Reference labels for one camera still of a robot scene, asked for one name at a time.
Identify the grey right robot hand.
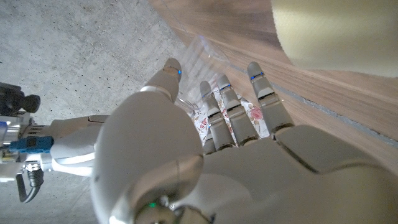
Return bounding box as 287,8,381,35
46,114,110,178

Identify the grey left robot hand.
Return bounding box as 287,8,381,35
90,58,398,224

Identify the yellow sponge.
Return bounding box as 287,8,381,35
270,0,398,78

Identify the floral backdrop cloth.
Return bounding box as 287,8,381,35
190,74,271,147

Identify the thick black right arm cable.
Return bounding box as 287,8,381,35
15,167,45,204

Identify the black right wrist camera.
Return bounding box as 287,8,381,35
0,82,42,118

